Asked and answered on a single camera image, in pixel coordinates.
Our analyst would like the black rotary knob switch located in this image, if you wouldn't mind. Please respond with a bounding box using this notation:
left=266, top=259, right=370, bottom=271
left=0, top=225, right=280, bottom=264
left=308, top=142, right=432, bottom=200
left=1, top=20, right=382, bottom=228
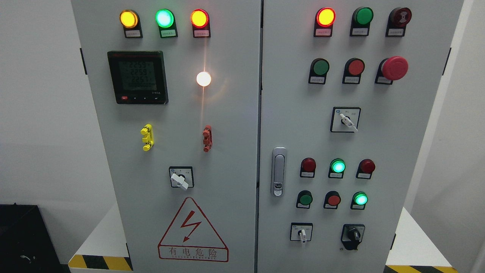
left=341, top=224, right=365, bottom=251

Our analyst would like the grey electrical cabinet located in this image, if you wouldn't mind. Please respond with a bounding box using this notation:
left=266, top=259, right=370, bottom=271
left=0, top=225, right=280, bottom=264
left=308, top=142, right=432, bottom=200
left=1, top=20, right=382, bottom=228
left=72, top=0, right=464, bottom=273

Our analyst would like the red terminal block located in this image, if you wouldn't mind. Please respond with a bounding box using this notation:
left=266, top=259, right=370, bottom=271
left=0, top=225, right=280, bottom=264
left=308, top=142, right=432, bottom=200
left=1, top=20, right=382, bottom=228
left=202, top=125, right=213, bottom=152

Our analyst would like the white lit indicator light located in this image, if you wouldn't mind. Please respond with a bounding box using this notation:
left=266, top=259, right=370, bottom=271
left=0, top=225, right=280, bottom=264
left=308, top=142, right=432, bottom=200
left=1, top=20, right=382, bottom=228
left=196, top=71, right=212, bottom=88

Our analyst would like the dark red indicator light left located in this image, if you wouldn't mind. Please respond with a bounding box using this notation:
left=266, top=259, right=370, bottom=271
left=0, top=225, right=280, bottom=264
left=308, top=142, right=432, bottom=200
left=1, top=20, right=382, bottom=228
left=299, top=157, right=316, bottom=178

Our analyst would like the green push button lower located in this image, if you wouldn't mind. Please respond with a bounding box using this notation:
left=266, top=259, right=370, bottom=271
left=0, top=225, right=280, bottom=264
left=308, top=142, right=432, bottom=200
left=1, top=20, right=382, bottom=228
left=296, top=190, right=313, bottom=209

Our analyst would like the green push button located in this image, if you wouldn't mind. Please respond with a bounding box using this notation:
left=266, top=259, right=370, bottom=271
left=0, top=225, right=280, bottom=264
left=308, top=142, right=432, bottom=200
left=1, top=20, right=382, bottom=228
left=308, top=58, right=330, bottom=85
left=296, top=190, right=313, bottom=209

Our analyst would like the yellow terminal block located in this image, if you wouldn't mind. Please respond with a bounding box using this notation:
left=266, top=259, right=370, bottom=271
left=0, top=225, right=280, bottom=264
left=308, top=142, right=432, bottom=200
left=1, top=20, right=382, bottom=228
left=140, top=123, right=154, bottom=151

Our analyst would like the lit green indicator light middle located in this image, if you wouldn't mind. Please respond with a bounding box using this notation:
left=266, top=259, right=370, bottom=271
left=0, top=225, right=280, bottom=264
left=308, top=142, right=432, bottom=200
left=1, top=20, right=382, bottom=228
left=328, top=158, right=346, bottom=179

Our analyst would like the green push button upper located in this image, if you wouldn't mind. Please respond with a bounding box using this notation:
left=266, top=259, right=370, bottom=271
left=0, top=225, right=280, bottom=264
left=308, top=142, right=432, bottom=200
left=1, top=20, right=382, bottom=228
left=308, top=58, right=330, bottom=85

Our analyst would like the red push button lower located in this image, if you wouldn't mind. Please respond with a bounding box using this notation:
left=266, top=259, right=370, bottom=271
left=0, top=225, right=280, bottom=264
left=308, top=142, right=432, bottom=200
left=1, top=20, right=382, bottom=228
left=323, top=191, right=341, bottom=209

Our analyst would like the red push button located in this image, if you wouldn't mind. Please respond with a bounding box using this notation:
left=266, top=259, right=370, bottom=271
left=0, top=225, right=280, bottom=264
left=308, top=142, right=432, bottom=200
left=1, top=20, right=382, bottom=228
left=342, top=58, right=365, bottom=85
left=323, top=191, right=341, bottom=209

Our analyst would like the red high voltage warning sticker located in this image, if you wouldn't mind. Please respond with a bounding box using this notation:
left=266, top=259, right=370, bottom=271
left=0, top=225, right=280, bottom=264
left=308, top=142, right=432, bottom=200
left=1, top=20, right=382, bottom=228
left=158, top=197, right=229, bottom=262

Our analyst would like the black digital power meter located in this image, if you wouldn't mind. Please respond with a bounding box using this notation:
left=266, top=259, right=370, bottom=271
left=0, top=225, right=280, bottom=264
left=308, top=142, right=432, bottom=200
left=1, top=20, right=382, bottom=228
left=107, top=51, right=169, bottom=104

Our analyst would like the red indicator light top left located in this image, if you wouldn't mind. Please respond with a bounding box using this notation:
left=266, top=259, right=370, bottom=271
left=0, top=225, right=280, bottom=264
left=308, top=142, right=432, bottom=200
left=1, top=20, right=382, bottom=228
left=191, top=9, right=211, bottom=38

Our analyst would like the red indicator light lower right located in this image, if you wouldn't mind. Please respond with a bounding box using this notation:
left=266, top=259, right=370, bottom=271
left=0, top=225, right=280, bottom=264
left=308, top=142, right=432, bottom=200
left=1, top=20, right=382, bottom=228
left=356, top=159, right=376, bottom=179

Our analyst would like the red push button upper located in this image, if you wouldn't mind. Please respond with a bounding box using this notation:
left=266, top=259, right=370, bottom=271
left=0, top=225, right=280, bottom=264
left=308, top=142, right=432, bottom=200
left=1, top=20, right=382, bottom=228
left=342, top=58, right=365, bottom=85

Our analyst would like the green illuminated button lower right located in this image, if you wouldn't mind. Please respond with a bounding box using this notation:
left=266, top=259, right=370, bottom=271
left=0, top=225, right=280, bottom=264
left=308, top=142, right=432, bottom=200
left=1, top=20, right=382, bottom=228
left=350, top=191, right=369, bottom=210

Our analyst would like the green indicator light top left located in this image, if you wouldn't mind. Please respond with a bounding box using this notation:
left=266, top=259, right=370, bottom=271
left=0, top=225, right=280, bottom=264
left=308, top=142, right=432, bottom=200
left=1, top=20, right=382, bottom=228
left=155, top=9, right=178, bottom=38

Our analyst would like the red indicator light right door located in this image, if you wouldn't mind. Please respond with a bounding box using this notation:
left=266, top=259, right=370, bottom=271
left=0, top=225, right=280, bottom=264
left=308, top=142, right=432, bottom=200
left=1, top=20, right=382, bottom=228
left=313, top=7, right=336, bottom=37

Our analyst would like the yellow indicator light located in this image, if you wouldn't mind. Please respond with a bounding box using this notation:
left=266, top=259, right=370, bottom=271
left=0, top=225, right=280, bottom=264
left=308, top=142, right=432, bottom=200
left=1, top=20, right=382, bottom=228
left=119, top=10, right=143, bottom=39

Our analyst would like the red emergency stop button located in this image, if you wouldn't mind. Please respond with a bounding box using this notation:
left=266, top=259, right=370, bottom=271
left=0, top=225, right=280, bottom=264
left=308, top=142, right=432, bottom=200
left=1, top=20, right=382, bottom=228
left=375, top=56, right=409, bottom=85

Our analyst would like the green indicator light right door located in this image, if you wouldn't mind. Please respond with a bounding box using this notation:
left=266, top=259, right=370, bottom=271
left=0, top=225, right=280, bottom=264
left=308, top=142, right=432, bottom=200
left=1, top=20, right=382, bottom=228
left=350, top=6, right=374, bottom=37

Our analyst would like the red buzzer alarm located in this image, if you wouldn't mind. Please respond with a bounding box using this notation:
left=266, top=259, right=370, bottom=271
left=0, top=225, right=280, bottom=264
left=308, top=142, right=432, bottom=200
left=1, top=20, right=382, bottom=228
left=386, top=7, right=412, bottom=37

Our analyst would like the black box on floor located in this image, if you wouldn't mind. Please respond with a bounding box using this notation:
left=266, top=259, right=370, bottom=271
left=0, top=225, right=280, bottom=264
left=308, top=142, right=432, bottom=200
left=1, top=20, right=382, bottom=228
left=0, top=204, right=63, bottom=273

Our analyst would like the silver door handle lock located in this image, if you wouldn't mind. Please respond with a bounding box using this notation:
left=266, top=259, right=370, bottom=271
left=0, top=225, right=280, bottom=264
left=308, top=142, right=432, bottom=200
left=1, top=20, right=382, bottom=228
left=271, top=147, right=287, bottom=197

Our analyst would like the white selector switch left door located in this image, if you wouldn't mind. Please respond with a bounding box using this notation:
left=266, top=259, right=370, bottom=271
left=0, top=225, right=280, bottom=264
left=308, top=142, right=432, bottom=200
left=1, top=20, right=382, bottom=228
left=169, top=166, right=194, bottom=191

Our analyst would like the white selector switch upper right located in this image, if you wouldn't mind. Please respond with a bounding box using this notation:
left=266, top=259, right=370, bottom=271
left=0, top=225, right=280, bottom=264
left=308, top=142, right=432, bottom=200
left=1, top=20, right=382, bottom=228
left=330, top=107, right=361, bottom=133

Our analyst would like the white selector switch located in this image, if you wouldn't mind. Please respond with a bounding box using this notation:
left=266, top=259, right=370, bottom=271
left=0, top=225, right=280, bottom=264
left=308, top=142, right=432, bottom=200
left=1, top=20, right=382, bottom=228
left=330, top=107, right=361, bottom=133
left=289, top=222, right=314, bottom=247

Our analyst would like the white selector switch lower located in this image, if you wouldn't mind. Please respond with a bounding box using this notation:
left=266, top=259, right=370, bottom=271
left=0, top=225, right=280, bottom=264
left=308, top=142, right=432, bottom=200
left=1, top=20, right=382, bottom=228
left=289, top=222, right=314, bottom=247

